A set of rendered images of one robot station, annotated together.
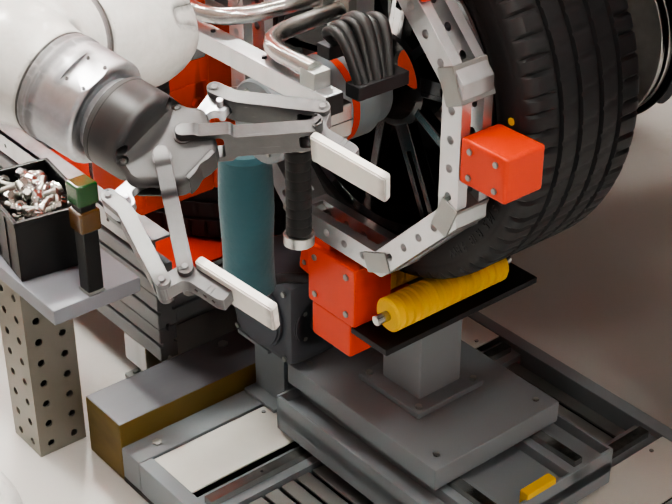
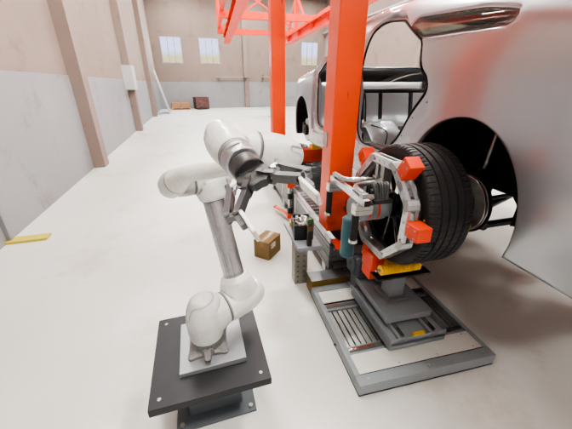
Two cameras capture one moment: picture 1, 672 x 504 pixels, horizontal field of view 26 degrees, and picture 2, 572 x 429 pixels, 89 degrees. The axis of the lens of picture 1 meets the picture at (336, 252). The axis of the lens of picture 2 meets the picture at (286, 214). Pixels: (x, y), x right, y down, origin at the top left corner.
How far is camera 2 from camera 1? 0.61 m
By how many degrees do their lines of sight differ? 24
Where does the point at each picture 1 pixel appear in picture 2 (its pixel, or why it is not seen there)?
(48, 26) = (233, 134)
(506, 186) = (417, 238)
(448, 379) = (398, 294)
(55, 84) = (225, 150)
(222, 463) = (334, 298)
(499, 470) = (408, 324)
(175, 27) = (290, 151)
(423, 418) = (388, 302)
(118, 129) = (237, 165)
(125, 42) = (268, 151)
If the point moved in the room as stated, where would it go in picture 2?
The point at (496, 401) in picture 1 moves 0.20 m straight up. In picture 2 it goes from (412, 304) to (418, 277)
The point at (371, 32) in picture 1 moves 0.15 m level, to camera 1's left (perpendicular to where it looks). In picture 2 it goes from (383, 186) to (351, 181)
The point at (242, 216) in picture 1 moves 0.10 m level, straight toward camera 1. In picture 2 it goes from (346, 234) to (342, 242)
